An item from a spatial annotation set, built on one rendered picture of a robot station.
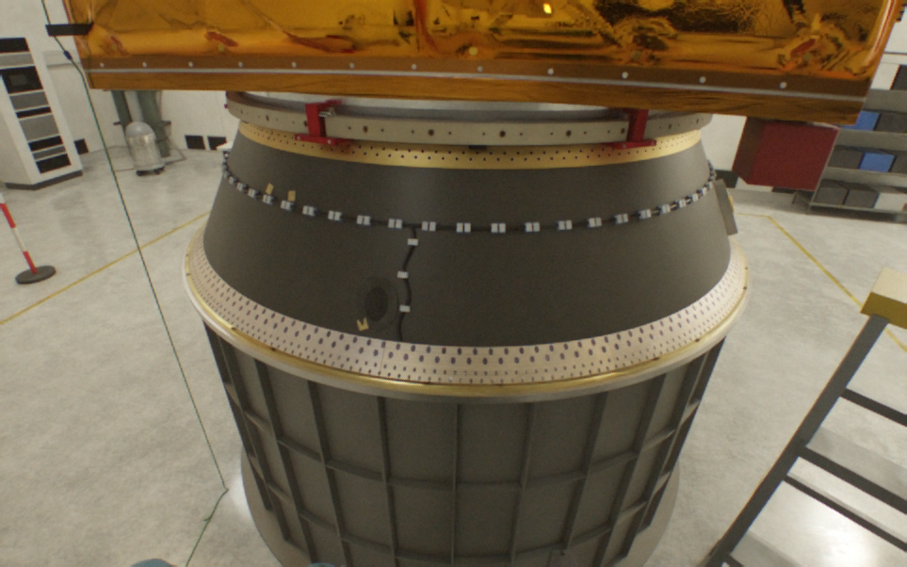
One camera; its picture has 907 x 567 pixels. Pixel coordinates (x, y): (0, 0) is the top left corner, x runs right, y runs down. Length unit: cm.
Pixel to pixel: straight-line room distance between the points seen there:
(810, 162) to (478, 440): 101
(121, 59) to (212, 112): 703
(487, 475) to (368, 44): 114
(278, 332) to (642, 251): 97
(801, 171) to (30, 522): 313
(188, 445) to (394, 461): 165
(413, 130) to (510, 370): 59
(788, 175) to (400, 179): 88
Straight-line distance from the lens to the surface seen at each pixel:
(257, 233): 136
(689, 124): 141
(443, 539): 161
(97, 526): 269
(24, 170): 837
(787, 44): 111
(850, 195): 722
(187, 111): 895
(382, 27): 113
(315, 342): 118
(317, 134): 116
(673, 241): 135
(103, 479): 287
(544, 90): 109
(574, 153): 116
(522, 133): 106
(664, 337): 129
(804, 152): 125
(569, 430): 129
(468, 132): 104
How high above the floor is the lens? 189
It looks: 30 degrees down
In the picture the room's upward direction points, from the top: 1 degrees clockwise
